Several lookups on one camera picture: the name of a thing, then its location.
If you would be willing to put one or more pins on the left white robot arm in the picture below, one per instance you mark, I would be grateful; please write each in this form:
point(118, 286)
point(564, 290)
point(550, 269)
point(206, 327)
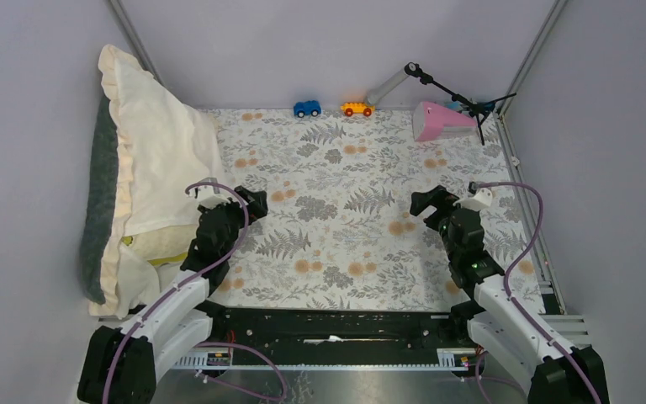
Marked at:
point(124, 364)

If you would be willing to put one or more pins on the cream yellow quilted pillow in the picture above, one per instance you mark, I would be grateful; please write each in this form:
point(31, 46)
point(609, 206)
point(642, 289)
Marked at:
point(166, 245)

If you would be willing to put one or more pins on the blue toy car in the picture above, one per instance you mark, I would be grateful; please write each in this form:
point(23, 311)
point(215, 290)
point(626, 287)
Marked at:
point(307, 108)

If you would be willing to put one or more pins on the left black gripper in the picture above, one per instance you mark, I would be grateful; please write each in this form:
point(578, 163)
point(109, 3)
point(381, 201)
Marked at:
point(256, 202)

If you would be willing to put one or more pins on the cream white pillowcase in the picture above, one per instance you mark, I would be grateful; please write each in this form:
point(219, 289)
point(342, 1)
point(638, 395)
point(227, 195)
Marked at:
point(148, 148)

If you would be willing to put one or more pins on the orange yellow toy car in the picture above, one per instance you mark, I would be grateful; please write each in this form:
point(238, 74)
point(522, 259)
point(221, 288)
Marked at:
point(350, 109)

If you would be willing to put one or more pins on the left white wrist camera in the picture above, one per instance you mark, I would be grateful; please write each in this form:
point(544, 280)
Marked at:
point(208, 196)

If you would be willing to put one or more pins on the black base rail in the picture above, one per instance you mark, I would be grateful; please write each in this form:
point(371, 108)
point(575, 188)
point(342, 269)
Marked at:
point(315, 339)

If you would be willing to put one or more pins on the grey cylinder tube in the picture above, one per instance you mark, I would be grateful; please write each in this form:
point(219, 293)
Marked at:
point(375, 95)

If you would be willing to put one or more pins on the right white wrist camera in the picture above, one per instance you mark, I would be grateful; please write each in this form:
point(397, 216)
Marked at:
point(481, 200)

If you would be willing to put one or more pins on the black tripod stand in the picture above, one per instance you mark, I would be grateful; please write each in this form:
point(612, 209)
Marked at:
point(480, 111)

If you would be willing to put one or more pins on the floral patterned table cloth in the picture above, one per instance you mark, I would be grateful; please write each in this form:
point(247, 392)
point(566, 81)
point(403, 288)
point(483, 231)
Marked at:
point(339, 233)

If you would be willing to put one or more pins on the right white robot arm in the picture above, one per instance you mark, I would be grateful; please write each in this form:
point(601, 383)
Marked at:
point(545, 364)

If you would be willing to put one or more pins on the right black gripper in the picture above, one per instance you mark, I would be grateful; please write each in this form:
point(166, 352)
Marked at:
point(438, 198)

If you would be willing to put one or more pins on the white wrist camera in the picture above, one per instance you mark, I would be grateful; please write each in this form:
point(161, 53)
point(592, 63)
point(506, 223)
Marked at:
point(208, 196)
point(481, 200)

